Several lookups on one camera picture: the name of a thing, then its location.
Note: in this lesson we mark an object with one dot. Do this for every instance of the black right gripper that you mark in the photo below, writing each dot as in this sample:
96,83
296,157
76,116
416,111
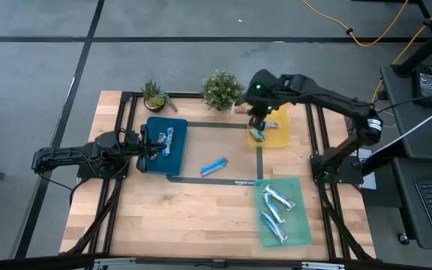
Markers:
257,123

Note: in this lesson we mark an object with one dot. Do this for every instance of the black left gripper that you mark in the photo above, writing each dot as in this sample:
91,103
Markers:
133,144

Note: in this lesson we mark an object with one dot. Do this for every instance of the snack bars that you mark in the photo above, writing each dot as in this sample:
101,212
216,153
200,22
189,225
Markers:
256,134

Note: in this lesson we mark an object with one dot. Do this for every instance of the light blue granola bar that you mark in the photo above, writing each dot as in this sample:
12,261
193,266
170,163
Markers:
168,140

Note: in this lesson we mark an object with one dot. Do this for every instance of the silver multicoloured granola bar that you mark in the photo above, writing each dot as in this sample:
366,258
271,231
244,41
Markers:
273,125

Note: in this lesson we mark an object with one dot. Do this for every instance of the red granola bar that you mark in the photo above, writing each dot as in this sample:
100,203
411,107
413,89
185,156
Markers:
240,109

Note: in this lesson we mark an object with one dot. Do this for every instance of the white granola bar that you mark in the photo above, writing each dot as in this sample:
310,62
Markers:
279,197
274,208
273,227

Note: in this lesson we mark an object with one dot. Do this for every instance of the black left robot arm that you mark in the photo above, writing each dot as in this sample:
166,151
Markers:
62,154

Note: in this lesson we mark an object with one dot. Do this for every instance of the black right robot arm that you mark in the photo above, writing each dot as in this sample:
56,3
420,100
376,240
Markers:
332,98

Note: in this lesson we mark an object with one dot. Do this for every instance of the blue plastic tray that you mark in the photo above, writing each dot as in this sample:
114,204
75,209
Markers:
178,157

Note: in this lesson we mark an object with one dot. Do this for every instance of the yellow plastic tray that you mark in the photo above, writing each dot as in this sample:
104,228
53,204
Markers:
279,137

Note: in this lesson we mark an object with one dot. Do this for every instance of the small potted succulent plant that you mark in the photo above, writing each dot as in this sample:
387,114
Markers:
155,100

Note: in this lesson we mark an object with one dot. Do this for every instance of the bushy potted plant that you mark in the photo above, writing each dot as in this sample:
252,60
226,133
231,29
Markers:
221,90

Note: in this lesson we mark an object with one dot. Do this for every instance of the green plastic tray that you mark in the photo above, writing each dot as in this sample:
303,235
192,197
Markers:
298,225

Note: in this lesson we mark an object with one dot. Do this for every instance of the white paper sheet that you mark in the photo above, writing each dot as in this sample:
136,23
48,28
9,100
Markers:
364,153

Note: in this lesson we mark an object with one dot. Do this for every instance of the black desk support beam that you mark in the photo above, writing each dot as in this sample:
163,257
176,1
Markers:
384,159

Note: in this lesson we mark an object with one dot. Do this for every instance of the black crossbar with silver brackets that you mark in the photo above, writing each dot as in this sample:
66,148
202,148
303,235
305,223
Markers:
51,261

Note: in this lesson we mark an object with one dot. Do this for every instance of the white monitor edge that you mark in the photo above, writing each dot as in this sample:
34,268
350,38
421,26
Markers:
426,123

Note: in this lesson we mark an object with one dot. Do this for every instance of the black power adapter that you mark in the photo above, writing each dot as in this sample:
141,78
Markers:
425,86

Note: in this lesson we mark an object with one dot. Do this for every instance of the black stand pole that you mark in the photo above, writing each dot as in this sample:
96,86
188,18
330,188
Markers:
426,47

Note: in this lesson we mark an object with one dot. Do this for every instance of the black caster wheel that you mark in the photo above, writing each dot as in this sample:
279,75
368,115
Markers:
402,238

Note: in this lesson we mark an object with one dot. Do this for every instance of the black aluminium table frame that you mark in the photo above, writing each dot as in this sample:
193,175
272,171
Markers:
186,94

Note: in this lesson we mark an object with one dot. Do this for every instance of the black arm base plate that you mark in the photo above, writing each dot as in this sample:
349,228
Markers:
351,176
88,174

